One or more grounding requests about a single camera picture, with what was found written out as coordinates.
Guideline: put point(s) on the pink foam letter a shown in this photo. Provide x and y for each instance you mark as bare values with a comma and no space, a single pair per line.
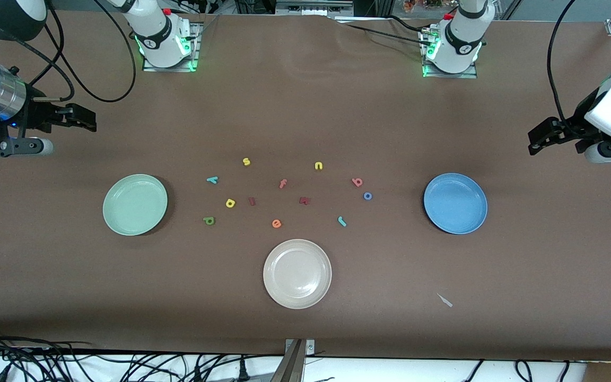
359,184

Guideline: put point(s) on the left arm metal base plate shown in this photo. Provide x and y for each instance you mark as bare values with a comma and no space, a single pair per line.
470,74

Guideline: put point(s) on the green foam letter p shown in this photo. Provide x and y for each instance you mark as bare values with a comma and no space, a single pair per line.
212,220

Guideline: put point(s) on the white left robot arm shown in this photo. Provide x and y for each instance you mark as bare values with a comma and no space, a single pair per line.
462,42

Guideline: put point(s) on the blue plate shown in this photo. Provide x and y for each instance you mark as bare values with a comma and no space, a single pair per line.
455,204

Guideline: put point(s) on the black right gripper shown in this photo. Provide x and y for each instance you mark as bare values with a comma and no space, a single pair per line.
38,115

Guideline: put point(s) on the black power plug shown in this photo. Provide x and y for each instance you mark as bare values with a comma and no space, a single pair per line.
242,369

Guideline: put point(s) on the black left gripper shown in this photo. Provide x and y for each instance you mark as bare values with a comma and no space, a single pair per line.
575,126

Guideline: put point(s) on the green plate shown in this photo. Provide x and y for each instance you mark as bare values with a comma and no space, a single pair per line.
134,204

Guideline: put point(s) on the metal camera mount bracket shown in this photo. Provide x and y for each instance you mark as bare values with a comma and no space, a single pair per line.
292,363

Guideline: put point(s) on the beige plate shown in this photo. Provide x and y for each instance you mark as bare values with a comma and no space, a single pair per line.
297,274

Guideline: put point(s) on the dark red foam letter k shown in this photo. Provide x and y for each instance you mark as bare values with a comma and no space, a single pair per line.
304,200

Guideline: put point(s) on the teal foam letter j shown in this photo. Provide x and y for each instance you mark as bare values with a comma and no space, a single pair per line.
342,222

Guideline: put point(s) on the white tape scrap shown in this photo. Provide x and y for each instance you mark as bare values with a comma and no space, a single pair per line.
445,301

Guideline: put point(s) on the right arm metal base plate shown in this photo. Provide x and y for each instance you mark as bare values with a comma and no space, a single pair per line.
195,53

